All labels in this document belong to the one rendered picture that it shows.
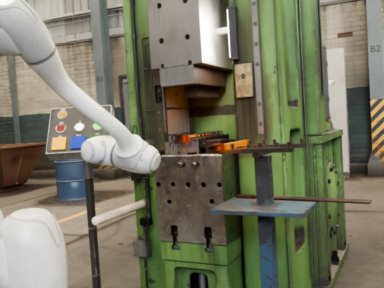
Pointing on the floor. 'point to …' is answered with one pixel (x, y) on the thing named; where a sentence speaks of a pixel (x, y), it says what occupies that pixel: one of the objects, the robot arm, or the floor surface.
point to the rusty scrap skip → (18, 164)
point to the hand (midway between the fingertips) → (148, 143)
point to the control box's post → (92, 223)
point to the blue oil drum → (70, 179)
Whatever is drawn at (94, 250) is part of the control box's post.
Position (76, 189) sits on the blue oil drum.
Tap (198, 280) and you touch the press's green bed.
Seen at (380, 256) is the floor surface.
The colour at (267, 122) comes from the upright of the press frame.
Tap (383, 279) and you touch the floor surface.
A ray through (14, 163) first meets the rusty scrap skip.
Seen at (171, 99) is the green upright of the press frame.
